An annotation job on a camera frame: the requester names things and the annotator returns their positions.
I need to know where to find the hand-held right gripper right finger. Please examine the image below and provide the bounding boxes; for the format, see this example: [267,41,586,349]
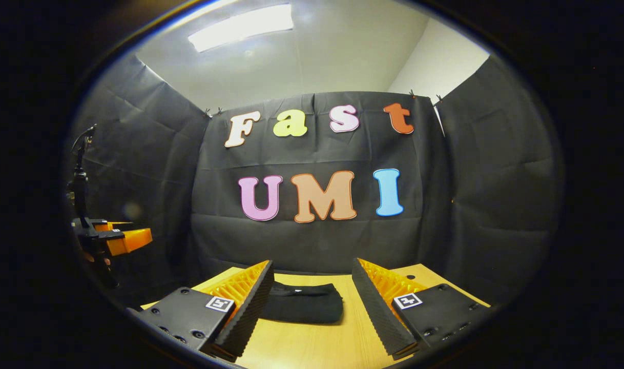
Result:
[351,257,492,358]

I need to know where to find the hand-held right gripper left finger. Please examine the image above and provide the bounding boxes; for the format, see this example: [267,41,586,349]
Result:
[137,259,275,359]

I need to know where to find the black garment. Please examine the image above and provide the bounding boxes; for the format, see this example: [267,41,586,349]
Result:
[260,281,344,325]

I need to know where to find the black backdrop cloth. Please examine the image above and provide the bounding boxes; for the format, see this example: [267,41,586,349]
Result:
[64,51,566,308]

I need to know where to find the ceiling light panel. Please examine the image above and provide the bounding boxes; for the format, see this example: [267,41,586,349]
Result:
[188,4,295,53]

